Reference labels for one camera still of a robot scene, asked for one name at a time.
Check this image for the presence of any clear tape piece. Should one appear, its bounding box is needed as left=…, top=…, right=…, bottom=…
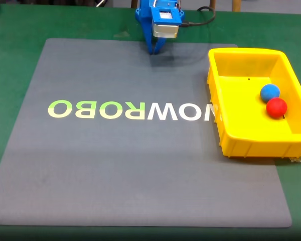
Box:
left=287, top=152, right=301, bottom=164

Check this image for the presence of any silver camera box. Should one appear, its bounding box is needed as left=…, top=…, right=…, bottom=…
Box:
left=152, top=23, right=180, bottom=39

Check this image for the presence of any blue ball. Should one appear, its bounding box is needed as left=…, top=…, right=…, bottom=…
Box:
left=259, top=83, right=281, bottom=103

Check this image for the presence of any yellow plastic bin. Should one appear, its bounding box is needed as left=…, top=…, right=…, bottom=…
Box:
left=206, top=47, right=301, bottom=159

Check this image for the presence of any black camera cable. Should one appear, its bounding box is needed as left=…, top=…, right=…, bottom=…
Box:
left=181, top=6, right=216, bottom=28

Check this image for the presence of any grey printed mat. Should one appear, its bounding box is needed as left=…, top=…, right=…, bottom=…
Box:
left=0, top=38, right=293, bottom=228

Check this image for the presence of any red ball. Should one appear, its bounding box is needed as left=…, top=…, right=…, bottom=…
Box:
left=265, top=97, right=288, bottom=118

